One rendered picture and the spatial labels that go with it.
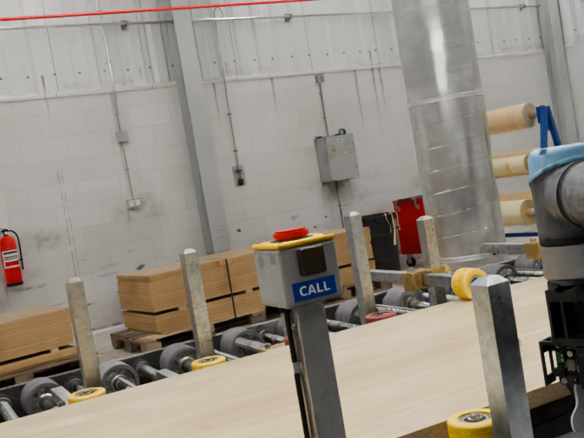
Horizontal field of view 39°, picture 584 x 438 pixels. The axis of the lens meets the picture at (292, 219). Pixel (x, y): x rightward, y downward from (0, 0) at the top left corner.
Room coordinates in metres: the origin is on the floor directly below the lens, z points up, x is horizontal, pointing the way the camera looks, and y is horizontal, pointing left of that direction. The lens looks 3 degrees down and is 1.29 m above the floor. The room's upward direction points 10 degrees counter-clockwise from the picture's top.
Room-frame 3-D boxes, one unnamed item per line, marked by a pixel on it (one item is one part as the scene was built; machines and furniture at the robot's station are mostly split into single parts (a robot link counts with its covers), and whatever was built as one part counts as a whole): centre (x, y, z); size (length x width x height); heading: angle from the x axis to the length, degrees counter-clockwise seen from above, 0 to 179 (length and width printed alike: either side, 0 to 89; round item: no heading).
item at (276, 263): (0.91, 0.00, 1.18); 0.07 x 0.07 x 0.08; 26
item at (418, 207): (9.62, -1.60, 0.41); 0.76 x 0.48 x 0.81; 129
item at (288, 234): (0.91, 0.00, 1.22); 0.04 x 0.04 x 0.02
